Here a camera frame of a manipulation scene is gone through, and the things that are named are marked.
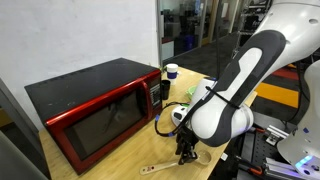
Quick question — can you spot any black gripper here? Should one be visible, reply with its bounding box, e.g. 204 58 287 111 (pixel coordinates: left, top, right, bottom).
174 126 200 166

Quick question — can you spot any wooden spoon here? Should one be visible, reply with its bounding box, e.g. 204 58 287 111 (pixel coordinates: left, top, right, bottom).
139 149 213 176

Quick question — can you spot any black optical breadboard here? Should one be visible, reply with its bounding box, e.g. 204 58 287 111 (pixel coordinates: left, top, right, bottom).
237 111 291 180

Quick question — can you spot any black cup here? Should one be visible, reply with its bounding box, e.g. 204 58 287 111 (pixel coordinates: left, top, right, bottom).
160 79 172 101

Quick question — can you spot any white cup with purple band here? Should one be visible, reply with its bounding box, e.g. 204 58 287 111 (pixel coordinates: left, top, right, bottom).
165 62 180 86

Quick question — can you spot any red and black microwave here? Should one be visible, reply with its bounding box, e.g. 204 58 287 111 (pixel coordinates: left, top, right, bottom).
24 57 165 176

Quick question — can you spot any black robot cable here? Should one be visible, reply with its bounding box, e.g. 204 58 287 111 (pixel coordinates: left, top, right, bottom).
153 85 241 138

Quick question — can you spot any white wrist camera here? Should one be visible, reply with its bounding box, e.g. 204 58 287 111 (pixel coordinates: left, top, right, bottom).
170 103 192 128

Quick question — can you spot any light green bowl with handles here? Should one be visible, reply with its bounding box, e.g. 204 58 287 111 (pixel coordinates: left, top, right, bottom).
185 85 199 101

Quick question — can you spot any red handled tool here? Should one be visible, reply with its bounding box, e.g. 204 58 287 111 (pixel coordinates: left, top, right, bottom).
245 165 265 177

